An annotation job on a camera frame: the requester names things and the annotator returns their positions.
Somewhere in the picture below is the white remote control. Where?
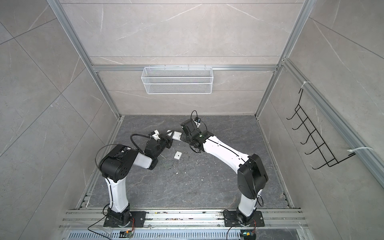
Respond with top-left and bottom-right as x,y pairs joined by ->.
166,130 -> 182,141

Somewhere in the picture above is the white remote battery cover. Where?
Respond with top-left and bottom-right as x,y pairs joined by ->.
174,151 -> 182,160

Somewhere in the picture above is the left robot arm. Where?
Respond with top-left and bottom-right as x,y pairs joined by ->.
98,131 -> 174,227

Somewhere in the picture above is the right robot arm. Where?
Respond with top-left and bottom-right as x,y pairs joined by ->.
181,119 -> 269,226

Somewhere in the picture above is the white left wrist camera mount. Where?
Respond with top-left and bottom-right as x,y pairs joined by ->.
150,130 -> 160,141

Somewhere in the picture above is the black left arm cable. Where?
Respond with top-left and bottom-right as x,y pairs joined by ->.
129,133 -> 152,151

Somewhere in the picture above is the white wire mesh basket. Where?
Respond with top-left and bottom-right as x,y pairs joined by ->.
141,67 -> 214,95

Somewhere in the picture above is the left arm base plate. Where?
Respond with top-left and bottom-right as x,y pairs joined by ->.
103,211 -> 147,228

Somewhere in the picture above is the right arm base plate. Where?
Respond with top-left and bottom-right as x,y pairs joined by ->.
222,210 -> 265,228

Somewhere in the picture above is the aluminium front rail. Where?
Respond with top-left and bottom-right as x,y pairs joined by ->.
59,208 -> 309,230

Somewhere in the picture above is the black wire hook rack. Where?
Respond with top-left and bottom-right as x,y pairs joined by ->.
286,89 -> 356,170

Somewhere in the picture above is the aluminium corner frame post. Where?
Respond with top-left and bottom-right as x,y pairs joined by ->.
255,0 -> 317,121

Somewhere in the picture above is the left aluminium frame post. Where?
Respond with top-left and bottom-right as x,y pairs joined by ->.
47,0 -> 122,120

